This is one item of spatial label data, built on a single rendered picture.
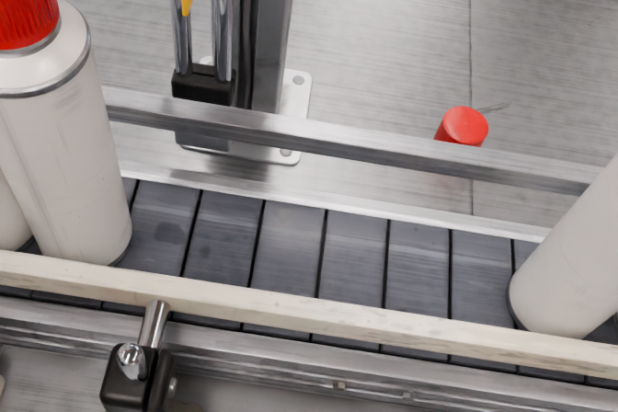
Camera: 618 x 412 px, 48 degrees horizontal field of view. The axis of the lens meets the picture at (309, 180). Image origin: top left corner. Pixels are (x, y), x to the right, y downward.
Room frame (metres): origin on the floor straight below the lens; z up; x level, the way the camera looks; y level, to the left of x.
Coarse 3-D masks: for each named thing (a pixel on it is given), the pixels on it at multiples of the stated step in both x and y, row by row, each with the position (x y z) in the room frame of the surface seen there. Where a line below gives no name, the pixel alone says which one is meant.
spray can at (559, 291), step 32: (608, 192) 0.18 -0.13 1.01; (576, 224) 0.18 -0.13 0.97; (608, 224) 0.17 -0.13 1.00; (544, 256) 0.18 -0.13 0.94; (576, 256) 0.17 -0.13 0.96; (608, 256) 0.16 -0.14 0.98; (512, 288) 0.18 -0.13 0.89; (544, 288) 0.17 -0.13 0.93; (576, 288) 0.16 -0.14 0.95; (608, 288) 0.16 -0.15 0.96; (544, 320) 0.16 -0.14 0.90; (576, 320) 0.16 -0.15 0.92
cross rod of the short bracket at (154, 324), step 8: (152, 304) 0.12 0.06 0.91; (160, 304) 0.12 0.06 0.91; (168, 304) 0.13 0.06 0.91; (152, 312) 0.12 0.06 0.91; (160, 312) 0.12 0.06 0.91; (168, 312) 0.12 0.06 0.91; (144, 320) 0.12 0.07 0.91; (152, 320) 0.12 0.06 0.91; (160, 320) 0.12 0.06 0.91; (144, 328) 0.11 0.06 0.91; (152, 328) 0.11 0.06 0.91; (160, 328) 0.11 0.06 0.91; (144, 336) 0.11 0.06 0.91; (152, 336) 0.11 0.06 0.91; (160, 336) 0.11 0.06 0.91; (144, 344) 0.10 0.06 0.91; (152, 344) 0.10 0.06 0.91; (160, 344) 0.11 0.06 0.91
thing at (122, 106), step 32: (128, 96) 0.21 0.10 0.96; (160, 96) 0.21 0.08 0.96; (160, 128) 0.20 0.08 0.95; (192, 128) 0.20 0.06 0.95; (224, 128) 0.20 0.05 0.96; (256, 128) 0.21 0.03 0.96; (288, 128) 0.21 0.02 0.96; (320, 128) 0.21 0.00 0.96; (352, 128) 0.22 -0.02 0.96; (384, 160) 0.21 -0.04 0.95; (416, 160) 0.21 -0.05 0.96; (448, 160) 0.21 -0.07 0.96; (480, 160) 0.21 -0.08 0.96; (512, 160) 0.22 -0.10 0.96; (544, 160) 0.22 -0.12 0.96; (576, 192) 0.21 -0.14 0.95
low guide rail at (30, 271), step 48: (48, 288) 0.12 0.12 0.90; (96, 288) 0.13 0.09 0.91; (144, 288) 0.13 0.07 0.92; (192, 288) 0.13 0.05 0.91; (240, 288) 0.14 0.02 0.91; (336, 336) 0.13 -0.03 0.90; (384, 336) 0.13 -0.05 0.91; (432, 336) 0.14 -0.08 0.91; (480, 336) 0.14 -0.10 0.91; (528, 336) 0.15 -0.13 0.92
